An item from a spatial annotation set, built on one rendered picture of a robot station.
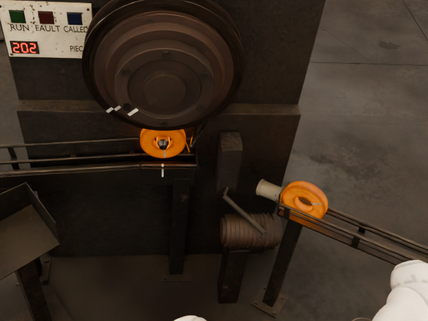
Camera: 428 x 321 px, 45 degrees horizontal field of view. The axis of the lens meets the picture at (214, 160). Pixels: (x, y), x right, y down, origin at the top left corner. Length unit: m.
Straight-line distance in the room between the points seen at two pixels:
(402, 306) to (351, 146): 2.01
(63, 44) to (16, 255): 0.67
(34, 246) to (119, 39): 0.73
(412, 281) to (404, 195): 1.76
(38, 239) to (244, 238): 0.71
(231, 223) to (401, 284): 0.83
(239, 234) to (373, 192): 1.17
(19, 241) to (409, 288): 1.19
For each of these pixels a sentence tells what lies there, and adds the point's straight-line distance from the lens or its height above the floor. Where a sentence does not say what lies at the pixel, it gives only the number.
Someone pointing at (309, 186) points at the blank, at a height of 0.78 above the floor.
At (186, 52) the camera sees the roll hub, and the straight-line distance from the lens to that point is 1.38.
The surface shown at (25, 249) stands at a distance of 1.77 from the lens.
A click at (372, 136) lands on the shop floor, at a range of 3.20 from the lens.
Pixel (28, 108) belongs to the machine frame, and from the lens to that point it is 1.81.
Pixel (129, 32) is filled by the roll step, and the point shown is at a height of 1.26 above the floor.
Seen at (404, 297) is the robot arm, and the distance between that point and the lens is 1.18.
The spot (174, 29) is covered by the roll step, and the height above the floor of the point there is 1.28.
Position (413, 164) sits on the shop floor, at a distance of 3.14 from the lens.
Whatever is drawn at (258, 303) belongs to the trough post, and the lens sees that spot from 2.33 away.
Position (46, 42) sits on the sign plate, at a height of 1.11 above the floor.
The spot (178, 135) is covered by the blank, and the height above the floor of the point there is 0.85.
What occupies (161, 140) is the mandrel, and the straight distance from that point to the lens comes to 1.71.
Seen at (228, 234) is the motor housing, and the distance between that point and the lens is 1.88.
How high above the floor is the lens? 2.03
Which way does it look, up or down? 46 degrees down
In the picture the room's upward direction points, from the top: 7 degrees clockwise
